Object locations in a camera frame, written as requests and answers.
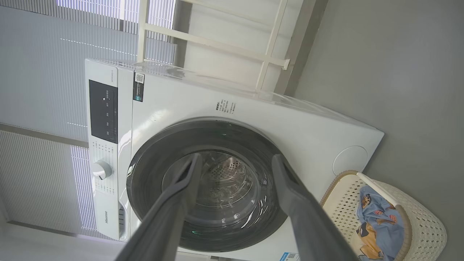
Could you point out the black QR code sticker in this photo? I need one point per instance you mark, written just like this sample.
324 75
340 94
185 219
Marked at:
139 87

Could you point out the white window blinds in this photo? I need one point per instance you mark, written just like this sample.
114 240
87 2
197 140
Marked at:
36 72

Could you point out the blue patterned garment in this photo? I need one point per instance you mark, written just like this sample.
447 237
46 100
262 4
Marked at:
384 224

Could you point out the washing machine door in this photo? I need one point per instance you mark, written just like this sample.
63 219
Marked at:
145 181

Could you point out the cream perforated laundry basket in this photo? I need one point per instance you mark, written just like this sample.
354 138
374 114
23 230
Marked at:
424 217

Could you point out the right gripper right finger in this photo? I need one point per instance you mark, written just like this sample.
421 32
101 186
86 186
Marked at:
304 217

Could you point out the cream cartoon print garment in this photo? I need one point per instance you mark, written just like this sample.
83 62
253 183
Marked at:
364 241

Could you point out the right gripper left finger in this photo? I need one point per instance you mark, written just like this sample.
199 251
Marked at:
170 210

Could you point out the blue energy label sticker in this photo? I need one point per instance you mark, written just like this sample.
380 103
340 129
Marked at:
289 257

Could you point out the white metal railing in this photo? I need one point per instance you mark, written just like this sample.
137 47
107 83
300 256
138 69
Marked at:
217 44

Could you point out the white front-load washing machine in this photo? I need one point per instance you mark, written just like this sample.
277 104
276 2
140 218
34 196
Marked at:
181 101

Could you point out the round white filter cover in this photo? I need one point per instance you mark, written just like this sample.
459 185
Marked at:
349 161

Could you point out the dark control display panel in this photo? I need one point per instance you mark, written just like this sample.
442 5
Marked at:
103 112

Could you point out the white plastic appliance dial knob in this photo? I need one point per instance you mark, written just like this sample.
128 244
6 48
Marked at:
101 169

